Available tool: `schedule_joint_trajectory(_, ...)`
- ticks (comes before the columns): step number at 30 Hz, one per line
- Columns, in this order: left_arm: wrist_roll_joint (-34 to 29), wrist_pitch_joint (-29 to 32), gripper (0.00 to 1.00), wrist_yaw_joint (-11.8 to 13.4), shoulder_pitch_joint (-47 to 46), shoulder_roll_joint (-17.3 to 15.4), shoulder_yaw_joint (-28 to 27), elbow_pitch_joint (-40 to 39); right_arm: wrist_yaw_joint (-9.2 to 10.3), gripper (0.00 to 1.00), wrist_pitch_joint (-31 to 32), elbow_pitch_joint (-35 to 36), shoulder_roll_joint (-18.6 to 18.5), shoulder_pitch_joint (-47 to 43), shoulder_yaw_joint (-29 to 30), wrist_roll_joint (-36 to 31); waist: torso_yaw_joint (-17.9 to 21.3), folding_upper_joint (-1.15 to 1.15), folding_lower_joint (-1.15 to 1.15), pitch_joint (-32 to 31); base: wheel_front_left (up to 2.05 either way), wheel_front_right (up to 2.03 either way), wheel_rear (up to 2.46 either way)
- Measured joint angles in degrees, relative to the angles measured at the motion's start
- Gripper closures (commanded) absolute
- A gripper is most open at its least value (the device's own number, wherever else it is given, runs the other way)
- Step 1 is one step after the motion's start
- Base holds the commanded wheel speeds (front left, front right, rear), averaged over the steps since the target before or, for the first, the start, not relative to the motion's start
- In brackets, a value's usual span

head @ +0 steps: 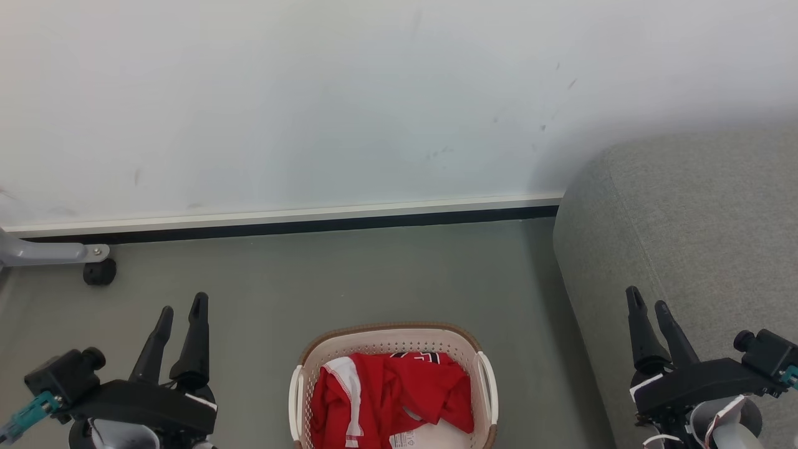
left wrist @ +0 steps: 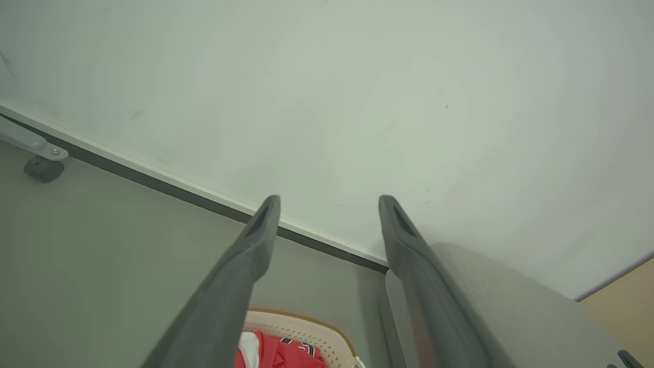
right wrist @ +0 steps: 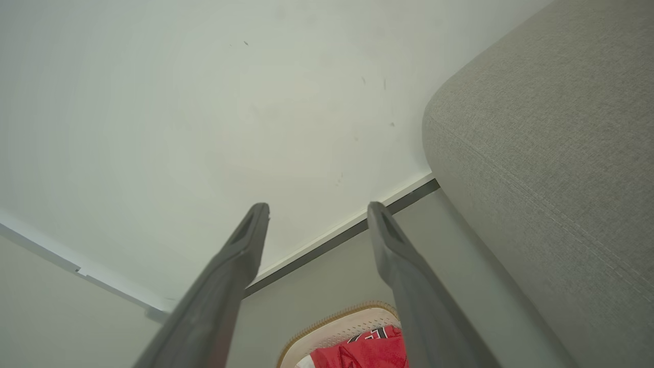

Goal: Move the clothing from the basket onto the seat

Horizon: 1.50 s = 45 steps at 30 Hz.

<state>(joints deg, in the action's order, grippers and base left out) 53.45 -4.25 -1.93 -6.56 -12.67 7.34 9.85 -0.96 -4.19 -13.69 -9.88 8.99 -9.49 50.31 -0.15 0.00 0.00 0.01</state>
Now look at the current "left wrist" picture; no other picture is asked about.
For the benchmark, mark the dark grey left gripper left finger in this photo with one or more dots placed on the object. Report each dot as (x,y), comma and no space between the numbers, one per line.
(219,306)

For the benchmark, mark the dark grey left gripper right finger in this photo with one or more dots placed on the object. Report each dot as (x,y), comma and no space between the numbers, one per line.
(434,317)

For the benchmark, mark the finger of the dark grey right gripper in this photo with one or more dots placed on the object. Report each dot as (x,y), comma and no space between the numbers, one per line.
(629,360)

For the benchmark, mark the red and white jersey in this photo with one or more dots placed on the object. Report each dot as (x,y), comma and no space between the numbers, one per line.
(286,356)

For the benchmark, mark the grey fabric sofa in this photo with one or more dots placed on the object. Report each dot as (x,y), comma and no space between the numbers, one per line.
(526,312)

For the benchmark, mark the beige wooden panel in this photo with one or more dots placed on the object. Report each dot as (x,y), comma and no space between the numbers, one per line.
(628,312)

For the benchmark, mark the cream perforated laundry basket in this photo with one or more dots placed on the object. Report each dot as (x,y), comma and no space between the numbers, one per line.
(306,331)

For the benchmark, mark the white and grey baseboard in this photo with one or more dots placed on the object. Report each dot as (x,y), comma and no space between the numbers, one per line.
(153,181)

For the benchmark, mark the black caster wheel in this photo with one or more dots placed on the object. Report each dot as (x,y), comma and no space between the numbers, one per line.
(43,169)

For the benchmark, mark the white metal stand leg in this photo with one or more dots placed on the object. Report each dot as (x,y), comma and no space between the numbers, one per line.
(20,139)

